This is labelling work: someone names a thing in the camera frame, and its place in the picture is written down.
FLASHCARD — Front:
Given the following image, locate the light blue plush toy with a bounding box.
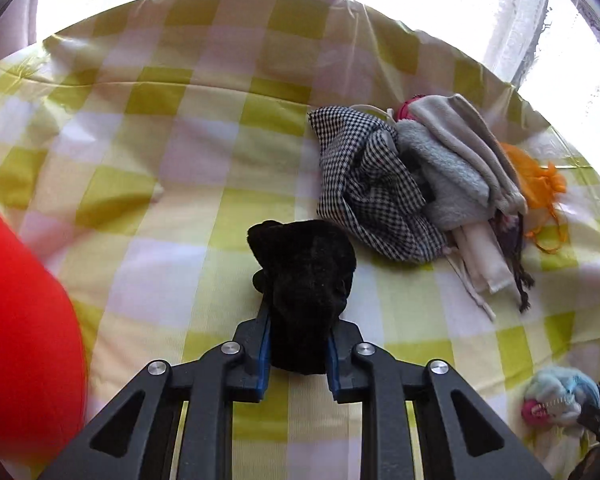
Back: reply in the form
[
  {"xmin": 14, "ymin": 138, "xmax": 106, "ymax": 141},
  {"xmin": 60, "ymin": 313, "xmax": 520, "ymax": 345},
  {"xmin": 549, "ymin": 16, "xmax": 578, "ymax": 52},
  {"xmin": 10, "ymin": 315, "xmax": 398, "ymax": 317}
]
[{"xmin": 522, "ymin": 366, "xmax": 600, "ymax": 429}]

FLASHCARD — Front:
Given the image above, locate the red thermos bottle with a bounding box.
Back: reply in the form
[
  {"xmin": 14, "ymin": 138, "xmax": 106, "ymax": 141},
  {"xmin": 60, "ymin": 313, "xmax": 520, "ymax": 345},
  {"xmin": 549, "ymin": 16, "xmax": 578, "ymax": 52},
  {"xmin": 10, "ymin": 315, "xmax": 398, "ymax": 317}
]
[{"xmin": 0, "ymin": 185, "xmax": 87, "ymax": 467}]

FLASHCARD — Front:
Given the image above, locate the orange mesh pouch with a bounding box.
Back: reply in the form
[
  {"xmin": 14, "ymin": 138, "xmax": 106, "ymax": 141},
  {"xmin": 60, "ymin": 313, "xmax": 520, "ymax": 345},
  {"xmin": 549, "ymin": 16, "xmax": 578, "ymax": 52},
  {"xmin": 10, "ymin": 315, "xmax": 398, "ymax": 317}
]
[{"xmin": 500, "ymin": 142, "xmax": 571, "ymax": 254}]

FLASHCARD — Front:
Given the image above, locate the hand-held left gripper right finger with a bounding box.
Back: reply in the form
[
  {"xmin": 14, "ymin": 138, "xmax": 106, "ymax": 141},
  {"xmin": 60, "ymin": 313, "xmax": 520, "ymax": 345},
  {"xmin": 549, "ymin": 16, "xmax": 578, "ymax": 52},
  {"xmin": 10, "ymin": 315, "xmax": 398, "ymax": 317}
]
[{"xmin": 325, "ymin": 317, "xmax": 553, "ymax": 480}]

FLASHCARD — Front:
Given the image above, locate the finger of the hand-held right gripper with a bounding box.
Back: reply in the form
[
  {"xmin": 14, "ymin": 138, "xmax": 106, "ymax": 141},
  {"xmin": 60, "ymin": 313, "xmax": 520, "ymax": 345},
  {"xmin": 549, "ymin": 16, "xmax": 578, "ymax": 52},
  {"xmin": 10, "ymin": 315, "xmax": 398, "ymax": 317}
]
[{"xmin": 577, "ymin": 381, "xmax": 600, "ymax": 443}]

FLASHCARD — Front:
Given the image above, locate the black-white houndstooth cloth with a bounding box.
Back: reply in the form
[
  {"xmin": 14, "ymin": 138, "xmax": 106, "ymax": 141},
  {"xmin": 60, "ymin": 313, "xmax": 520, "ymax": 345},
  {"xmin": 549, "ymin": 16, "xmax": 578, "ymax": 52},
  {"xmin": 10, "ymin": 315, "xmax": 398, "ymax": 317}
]
[{"xmin": 308, "ymin": 105, "xmax": 452, "ymax": 264}]

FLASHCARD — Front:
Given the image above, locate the white lace curtain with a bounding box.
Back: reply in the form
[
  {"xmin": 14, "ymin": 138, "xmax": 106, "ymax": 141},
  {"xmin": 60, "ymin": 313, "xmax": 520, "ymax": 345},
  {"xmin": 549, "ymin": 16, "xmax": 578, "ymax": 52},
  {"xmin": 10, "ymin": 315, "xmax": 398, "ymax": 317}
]
[{"xmin": 480, "ymin": 0, "xmax": 557, "ymax": 87}]

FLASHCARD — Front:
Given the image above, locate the grey fleece cloth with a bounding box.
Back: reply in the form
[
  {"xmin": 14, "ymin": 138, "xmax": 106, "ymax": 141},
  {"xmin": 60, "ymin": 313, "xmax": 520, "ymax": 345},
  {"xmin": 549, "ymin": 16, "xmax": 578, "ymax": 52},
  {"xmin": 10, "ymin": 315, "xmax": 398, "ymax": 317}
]
[{"xmin": 395, "ymin": 120, "xmax": 492, "ymax": 232}]

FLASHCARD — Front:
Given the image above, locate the yellow-green checked tablecloth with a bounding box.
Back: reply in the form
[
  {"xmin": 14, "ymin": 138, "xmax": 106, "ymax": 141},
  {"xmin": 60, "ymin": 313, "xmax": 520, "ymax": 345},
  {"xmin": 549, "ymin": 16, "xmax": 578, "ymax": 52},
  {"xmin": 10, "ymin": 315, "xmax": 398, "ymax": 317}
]
[{"xmin": 0, "ymin": 0, "xmax": 600, "ymax": 480}]

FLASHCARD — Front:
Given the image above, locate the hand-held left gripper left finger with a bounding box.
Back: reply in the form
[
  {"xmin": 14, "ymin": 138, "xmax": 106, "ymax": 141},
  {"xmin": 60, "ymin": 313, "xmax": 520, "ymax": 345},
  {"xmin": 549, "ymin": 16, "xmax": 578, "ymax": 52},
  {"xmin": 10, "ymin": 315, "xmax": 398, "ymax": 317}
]
[{"xmin": 37, "ymin": 305, "xmax": 273, "ymax": 480}]

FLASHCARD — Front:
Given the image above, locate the white cloth bag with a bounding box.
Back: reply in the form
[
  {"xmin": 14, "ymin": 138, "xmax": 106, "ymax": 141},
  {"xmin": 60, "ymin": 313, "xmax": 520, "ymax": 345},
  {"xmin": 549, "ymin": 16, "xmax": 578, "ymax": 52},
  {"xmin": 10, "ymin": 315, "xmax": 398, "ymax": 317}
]
[{"xmin": 447, "ymin": 222, "xmax": 515, "ymax": 322}]

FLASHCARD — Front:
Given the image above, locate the black fuzzy cloth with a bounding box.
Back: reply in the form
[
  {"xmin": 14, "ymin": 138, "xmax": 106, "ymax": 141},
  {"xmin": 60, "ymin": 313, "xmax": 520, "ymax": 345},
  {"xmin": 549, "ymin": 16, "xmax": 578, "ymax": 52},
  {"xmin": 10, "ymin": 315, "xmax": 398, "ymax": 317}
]
[{"xmin": 246, "ymin": 219, "xmax": 357, "ymax": 376}]

